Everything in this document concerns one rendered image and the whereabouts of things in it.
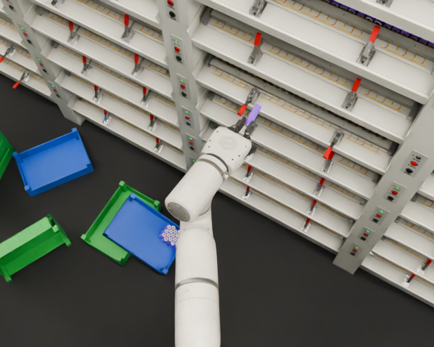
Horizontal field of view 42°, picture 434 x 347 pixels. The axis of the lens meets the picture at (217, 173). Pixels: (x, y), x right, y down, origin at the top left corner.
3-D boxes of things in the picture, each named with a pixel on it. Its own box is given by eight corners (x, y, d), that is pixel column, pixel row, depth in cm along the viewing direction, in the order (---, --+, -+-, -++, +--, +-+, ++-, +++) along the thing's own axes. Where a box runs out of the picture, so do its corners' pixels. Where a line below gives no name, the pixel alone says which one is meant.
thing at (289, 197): (346, 238, 211) (348, 235, 198) (206, 164, 225) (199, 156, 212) (372, 190, 213) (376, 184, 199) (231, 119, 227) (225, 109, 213)
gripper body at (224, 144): (232, 169, 135) (255, 139, 142) (195, 149, 138) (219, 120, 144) (228, 186, 141) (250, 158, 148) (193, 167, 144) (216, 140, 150)
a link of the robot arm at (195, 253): (218, 316, 127) (213, 206, 147) (218, 281, 115) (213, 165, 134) (177, 317, 127) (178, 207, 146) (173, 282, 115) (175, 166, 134)
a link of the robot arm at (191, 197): (222, 193, 141) (223, 169, 134) (193, 232, 134) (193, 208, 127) (193, 180, 144) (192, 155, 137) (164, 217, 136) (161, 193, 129)
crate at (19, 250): (0, 267, 242) (8, 283, 239) (-19, 254, 223) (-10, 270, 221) (63, 229, 248) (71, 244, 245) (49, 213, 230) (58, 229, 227)
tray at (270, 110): (384, 175, 159) (388, 170, 150) (198, 84, 173) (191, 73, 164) (417, 113, 161) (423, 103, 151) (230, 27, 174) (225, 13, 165)
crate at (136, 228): (187, 235, 245) (192, 233, 238) (161, 275, 239) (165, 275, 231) (129, 195, 241) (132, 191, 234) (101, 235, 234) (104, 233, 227)
